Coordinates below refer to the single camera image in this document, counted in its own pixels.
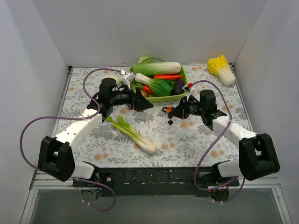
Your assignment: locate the orange black padlock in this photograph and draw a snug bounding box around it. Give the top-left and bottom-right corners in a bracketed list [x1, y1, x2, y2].
[162, 106, 173, 114]

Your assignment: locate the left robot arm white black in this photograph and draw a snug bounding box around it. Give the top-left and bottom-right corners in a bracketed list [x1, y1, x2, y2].
[38, 78, 153, 187]

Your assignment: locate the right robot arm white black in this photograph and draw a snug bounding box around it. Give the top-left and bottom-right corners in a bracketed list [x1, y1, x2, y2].
[165, 90, 280, 186]

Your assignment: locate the beige mushroom toy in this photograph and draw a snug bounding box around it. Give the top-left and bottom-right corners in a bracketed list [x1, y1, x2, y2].
[141, 90, 150, 98]

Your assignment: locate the green plastic basket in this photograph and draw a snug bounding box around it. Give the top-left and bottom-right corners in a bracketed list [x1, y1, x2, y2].
[131, 80, 186, 103]

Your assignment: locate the small red chili toy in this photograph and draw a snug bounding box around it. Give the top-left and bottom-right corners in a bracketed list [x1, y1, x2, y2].
[143, 85, 155, 96]

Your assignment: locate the white radish toy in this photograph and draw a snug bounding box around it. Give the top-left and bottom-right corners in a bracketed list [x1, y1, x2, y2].
[110, 76, 121, 85]

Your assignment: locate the bok choy toy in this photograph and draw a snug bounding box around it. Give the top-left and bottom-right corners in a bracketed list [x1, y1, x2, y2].
[135, 73, 173, 97]

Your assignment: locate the purple eggplant toy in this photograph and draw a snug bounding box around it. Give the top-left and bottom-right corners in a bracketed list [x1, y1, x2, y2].
[173, 78, 185, 95]

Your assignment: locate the green napa cabbage toy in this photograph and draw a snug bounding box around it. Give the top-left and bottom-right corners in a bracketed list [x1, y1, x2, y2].
[131, 62, 181, 77]

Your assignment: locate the light green leaf toy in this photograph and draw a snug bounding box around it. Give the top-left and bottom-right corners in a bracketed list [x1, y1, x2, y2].
[138, 55, 153, 63]

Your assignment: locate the celery stalk toy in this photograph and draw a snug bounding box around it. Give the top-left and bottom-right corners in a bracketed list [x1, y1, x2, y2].
[105, 115, 157, 155]

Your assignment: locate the yellow white cabbage toy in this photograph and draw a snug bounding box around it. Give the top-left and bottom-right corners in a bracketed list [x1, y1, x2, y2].
[207, 55, 235, 86]

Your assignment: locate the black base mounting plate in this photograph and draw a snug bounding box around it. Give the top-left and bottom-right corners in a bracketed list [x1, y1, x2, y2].
[72, 167, 229, 197]

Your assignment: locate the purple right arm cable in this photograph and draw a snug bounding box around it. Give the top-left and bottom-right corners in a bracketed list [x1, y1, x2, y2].
[194, 80, 246, 203]

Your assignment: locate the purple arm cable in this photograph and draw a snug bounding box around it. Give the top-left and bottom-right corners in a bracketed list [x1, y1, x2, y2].
[20, 67, 117, 212]
[194, 80, 246, 203]

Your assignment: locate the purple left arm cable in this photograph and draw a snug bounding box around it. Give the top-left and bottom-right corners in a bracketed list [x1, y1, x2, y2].
[20, 67, 117, 212]

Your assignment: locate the aluminium frame rail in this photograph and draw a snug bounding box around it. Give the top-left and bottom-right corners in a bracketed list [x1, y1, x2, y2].
[31, 171, 281, 189]

